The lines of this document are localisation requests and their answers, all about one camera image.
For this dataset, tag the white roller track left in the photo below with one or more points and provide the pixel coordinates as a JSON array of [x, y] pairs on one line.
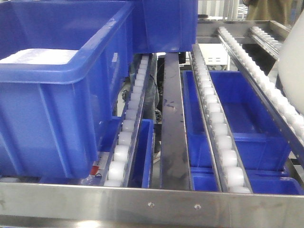
[[123, 151]]

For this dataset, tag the white roller track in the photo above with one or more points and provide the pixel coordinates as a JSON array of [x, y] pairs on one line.
[[288, 120], [227, 165], [123, 151], [266, 42]]

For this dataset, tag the steel centre divider bar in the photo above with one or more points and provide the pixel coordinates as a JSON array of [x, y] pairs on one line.
[[175, 166]]

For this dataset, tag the blue crate lower left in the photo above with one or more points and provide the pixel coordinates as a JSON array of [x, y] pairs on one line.
[[142, 171]]

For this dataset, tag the blue crate upper rear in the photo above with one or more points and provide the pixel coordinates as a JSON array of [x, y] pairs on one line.
[[164, 25]]

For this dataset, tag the white roller track middle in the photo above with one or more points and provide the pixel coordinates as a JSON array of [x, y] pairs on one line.
[[227, 165]]

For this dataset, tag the large blue crate near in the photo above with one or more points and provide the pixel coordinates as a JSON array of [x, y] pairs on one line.
[[53, 116]]

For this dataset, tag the blue crate lower right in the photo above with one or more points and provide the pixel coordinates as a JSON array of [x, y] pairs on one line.
[[259, 141]]

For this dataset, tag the blue crate bottom front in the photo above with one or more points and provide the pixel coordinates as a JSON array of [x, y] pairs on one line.
[[262, 182]]

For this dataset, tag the white roller track far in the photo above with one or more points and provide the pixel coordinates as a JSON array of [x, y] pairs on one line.
[[266, 42]]

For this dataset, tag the white roller track right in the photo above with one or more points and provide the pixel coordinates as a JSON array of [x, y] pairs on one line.
[[288, 120]]

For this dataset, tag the steel front rail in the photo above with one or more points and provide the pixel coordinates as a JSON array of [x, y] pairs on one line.
[[65, 206]]

